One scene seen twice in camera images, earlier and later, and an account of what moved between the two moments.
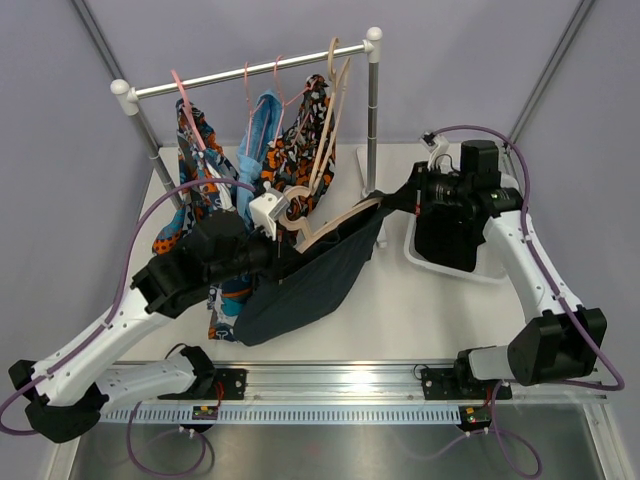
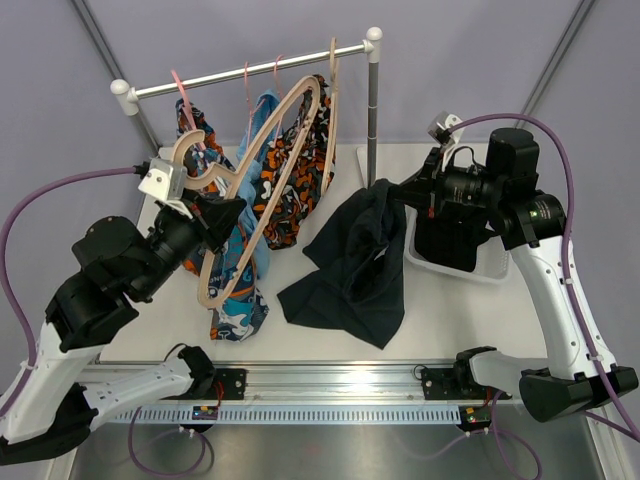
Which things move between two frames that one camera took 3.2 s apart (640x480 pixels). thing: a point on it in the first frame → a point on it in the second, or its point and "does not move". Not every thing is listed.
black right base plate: [443, 384] does not move
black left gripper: [282, 258] → [205, 211]
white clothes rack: [126, 98] does not move
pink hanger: [251, 114] does not move
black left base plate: [227, 384] does not move
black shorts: [450, 234] does not move
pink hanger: [190, 110] does not move
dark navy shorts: [309, 285] → [356, 289]
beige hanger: [308, 235] → [188, 180]
